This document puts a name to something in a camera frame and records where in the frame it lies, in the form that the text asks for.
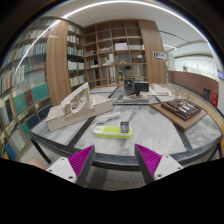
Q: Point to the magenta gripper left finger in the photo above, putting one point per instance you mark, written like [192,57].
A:
[75,168]

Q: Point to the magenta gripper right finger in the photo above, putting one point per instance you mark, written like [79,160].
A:
[153,165]

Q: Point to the dark grey charger plug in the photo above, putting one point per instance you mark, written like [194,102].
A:
[124,126]

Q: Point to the green white power strip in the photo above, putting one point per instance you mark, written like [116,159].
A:
[111,132]

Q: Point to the brown model on wooden board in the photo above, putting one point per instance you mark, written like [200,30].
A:
[182,113]

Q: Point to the white architectural building model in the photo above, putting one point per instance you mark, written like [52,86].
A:
[76,107]

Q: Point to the small white model far right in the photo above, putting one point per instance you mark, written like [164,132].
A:
[159,90]

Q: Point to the tall bookshelf with books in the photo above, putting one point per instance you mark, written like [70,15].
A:
[24,94]

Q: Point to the wooden cubby shelf unit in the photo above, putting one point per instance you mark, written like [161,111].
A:
[114,51]

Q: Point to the red cabinet at right wall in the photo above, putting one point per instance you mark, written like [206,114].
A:
[214,98]

